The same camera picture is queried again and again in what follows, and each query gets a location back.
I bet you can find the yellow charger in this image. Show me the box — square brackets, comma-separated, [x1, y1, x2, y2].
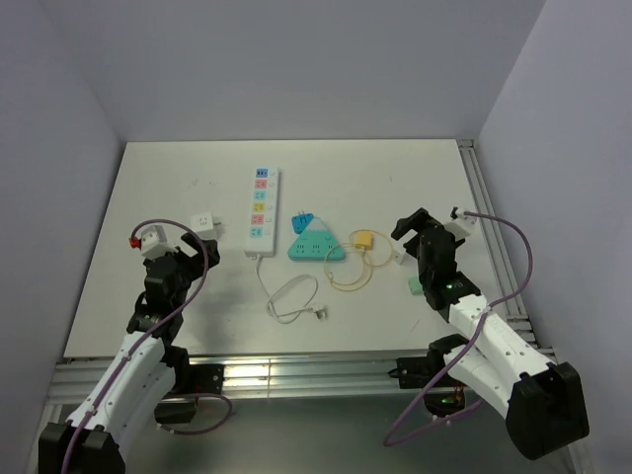
[354, 229, 373, 251]

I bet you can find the teal triangular socket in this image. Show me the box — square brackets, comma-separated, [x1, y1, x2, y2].
[287, 217, 346, 262]

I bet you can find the yellow cable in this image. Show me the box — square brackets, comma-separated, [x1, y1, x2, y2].
[323, 229, 396, 292]

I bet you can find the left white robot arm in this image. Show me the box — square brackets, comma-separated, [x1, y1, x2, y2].
[38, 233, 220, 473]

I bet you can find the aluminium front rail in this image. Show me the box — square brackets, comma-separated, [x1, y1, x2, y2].
[45, 350, 426, 405]

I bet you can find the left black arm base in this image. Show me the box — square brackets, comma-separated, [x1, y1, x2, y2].
[154, 363, 225, 426]

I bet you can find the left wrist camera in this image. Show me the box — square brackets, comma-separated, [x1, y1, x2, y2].
[129, 225, 174, 261]

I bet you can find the blue plug adapter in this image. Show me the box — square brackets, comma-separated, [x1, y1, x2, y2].
[291, 211, 314, 235]

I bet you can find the green charger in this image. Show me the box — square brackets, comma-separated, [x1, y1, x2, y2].
[407, 276, 424, 295]

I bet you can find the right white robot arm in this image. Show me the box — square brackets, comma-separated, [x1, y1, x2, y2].
[388, 207, 590, 460]

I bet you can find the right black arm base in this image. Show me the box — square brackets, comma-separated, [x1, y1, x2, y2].
[388, 356, 469, 419]

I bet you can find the white charger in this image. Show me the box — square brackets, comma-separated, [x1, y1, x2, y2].
[393, 250, 409, 266]

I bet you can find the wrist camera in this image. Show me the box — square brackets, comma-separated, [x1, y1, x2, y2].
[129, 225, 174, 261]
[443, 206, 477, 241]

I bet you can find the white colourful power strip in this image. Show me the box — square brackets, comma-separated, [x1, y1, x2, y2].
[244, 166, 280, 259]

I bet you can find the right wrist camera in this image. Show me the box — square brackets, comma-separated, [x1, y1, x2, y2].
[443, 206, 477, 241]

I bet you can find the white cube socket adapter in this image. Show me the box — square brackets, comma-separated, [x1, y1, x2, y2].
[190, 211, 229, 240]

